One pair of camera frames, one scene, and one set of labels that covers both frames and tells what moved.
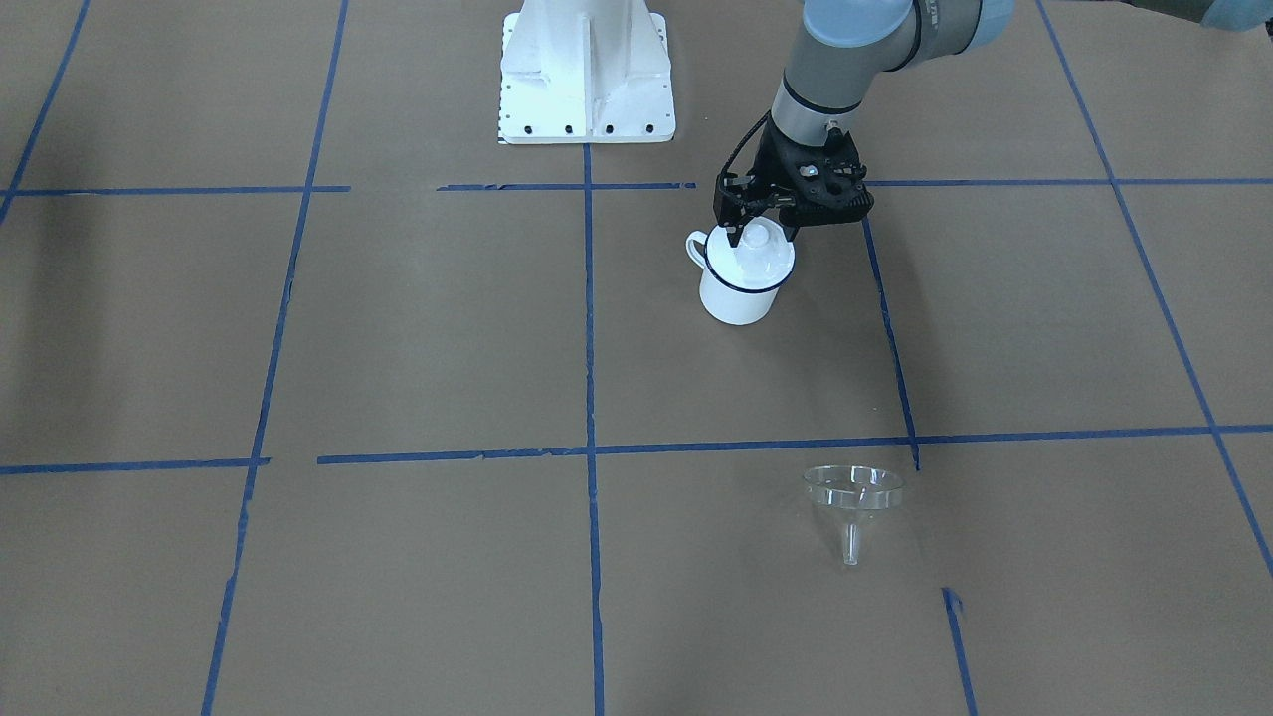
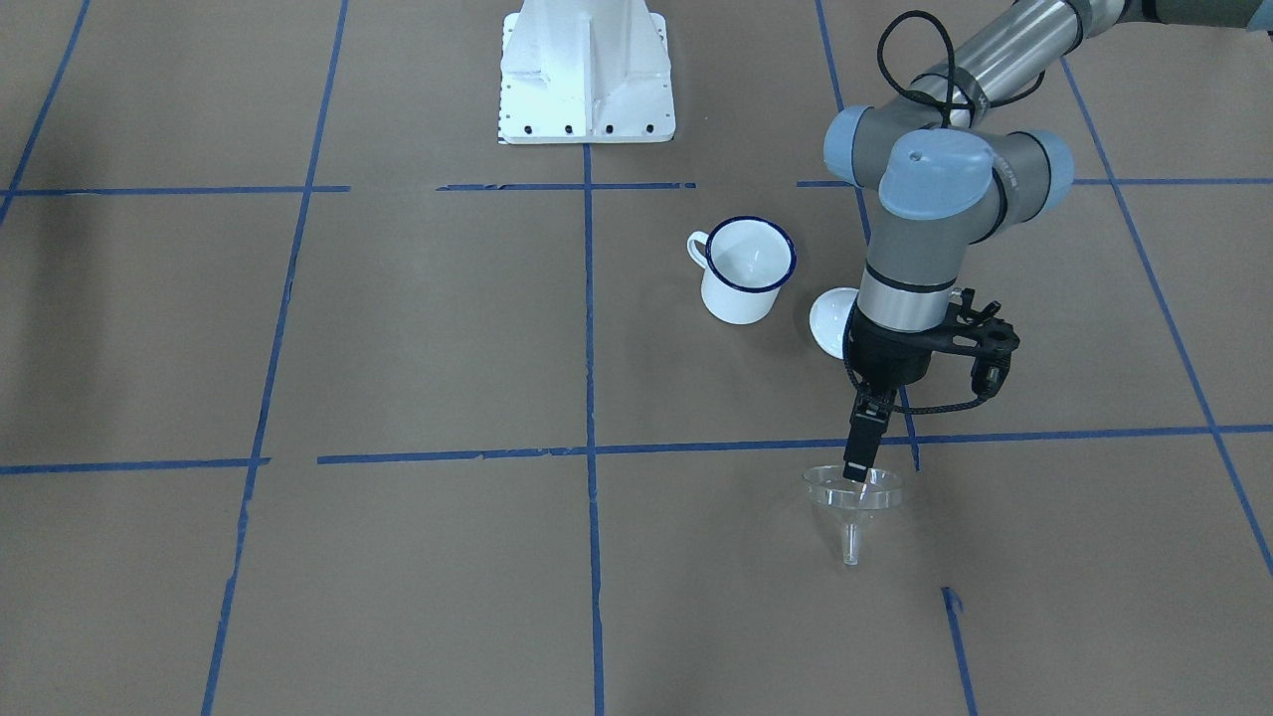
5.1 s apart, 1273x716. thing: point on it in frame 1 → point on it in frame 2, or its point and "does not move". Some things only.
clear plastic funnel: [851, 494] does not move
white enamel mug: [740, 283] does not move
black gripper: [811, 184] → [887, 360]
